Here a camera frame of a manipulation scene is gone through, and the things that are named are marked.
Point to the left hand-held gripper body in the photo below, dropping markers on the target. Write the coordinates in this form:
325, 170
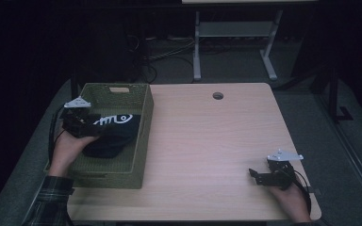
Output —
80, 124

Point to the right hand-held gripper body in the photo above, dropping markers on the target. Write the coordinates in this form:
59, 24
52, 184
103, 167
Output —
281, 175

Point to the dark knit hat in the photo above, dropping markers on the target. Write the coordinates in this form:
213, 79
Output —
116, 138

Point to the green woven basket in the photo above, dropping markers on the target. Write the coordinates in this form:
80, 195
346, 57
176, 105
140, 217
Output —
125, 169

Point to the person's right hand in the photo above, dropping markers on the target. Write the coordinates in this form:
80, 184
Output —
293, 204

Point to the person's left hand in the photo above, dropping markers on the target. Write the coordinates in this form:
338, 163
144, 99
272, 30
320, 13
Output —
66, 153

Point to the black tape strip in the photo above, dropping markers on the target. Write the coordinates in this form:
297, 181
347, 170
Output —
315, 190

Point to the white metal stand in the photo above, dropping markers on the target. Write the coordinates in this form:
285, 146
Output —
232, 29

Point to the black frame post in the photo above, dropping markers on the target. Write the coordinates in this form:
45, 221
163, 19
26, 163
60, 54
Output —
333, 94
74, 88

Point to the metal floor rail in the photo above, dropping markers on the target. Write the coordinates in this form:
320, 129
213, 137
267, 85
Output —
352, 147

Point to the black floor bracket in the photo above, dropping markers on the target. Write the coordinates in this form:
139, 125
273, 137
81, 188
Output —
345, 113

